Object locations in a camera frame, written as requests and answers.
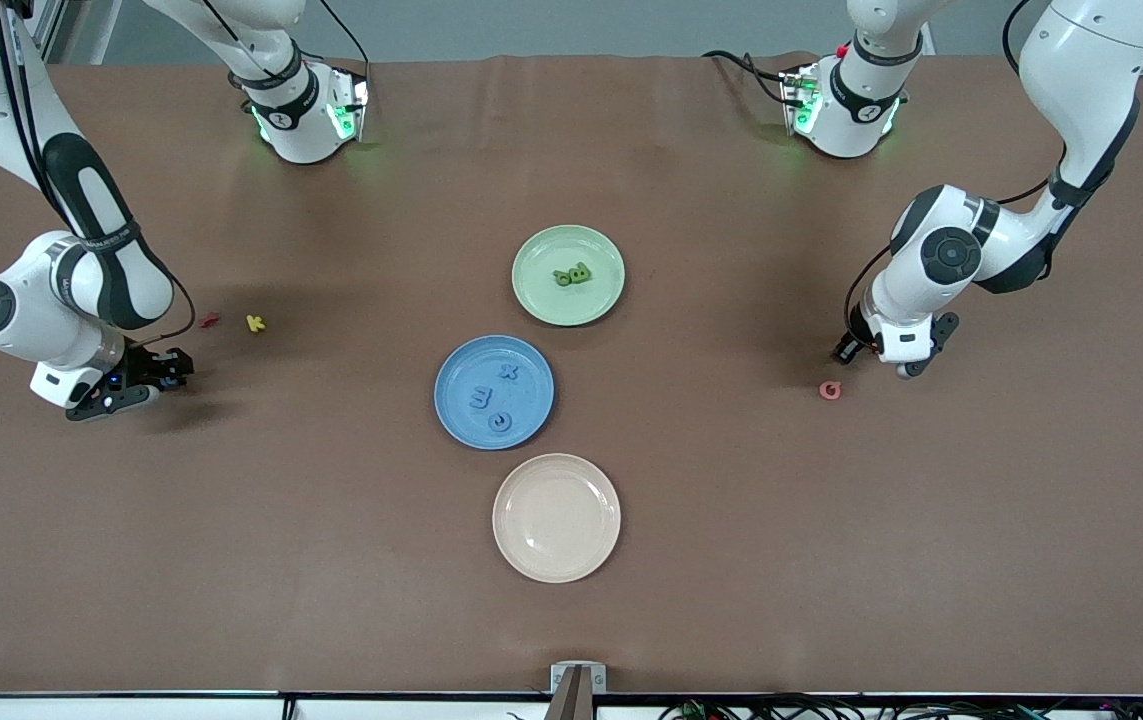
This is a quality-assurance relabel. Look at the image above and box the cream plate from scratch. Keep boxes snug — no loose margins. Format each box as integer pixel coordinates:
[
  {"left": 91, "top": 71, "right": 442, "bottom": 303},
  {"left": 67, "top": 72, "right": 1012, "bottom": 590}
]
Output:
[{"left": 491, "top": 453, "right": 623, "bottom": 585}]

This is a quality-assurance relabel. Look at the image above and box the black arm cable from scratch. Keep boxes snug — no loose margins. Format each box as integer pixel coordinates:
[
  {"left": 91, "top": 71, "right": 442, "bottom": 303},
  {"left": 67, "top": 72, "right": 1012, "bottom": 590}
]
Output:
[
  {"left": 843, "top": 0, "right": 1072, "bottom": 346},
  {"left": 0, "top": 0, "right": 197, "bottom": 349}
]

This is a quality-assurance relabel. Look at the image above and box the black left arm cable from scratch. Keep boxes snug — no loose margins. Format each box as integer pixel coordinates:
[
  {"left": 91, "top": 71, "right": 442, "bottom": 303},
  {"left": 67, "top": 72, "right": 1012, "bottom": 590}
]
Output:
[{"left": 843, "top": 0, "right": 1072, "bottom": 346}]

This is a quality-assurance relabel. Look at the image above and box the pale green plate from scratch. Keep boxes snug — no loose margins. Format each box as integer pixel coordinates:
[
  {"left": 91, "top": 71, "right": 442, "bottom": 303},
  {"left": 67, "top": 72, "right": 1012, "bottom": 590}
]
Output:
[{"left": 511, "top": 224, "right": 627, "bottom": 328}]

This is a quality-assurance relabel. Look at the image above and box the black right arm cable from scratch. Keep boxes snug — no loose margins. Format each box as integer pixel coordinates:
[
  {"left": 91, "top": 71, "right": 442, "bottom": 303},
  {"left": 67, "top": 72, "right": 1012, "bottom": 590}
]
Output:
[{"left": 0, "top": 0, "right": 197, "bottom": 349}]

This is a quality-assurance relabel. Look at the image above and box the tangled cable bundle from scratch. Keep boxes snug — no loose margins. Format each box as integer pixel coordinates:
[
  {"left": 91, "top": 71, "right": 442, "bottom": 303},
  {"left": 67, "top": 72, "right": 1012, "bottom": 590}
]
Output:
[{"left": 659, "top": 690, "right": 1143, "bottom": 720}]

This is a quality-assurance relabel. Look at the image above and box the grey metal mount bracket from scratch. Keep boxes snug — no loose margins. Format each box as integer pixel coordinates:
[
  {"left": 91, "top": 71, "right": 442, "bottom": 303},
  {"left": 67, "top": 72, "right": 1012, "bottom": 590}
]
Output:
[{"left": 550, "top": 662, "right": 608, "bottom": 695}]

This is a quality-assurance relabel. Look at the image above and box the camera mount post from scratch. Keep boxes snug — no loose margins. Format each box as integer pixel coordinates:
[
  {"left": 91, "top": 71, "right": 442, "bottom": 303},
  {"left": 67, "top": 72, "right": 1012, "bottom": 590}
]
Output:
[{"left": 543, "top": 665, "right": 597, "bottom": 720}]

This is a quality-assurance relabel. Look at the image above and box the brown table cover sheet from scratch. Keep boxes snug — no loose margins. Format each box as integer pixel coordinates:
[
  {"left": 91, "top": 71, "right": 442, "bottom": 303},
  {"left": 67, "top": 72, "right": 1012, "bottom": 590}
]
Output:
[{"left": 0, "top": 52, "right": 1143, "bottom": 697}]

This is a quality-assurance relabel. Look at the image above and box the blue plate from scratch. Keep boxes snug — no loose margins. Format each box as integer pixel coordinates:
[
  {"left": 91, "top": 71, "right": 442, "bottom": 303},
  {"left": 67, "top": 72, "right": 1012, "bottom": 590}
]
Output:
[{"left": 433, "top": 334, "right": 556, "bottom": 452}]

